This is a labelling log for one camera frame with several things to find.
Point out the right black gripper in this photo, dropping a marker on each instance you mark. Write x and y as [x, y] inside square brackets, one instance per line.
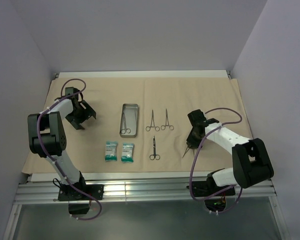
[195, 144]

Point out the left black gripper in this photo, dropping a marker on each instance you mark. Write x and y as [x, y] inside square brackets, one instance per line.
[87, 113]

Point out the steel hemostat forceps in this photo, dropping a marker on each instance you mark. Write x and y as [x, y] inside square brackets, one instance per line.
[167, 124]
[152, 123]

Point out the teal sterile packet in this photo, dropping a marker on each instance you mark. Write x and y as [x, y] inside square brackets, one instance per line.
[127, 153]
[111, 151]

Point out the metal instrument tray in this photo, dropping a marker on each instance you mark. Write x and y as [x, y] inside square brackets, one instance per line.
[131, 111]

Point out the beige cloth wrap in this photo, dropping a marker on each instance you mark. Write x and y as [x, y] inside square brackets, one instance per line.
[219, 98]

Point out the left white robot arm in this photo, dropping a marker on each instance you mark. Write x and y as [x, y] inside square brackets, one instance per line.
[47, 137]

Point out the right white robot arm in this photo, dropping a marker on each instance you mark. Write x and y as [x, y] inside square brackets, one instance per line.
[251, 163]

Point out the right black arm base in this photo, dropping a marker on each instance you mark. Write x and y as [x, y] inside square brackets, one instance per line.
[207, 188]

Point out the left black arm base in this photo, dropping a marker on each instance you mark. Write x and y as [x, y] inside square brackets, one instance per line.
[80, 203]

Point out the aluminium mounting rail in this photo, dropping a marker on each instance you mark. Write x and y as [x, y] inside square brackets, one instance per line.
[138, 190]

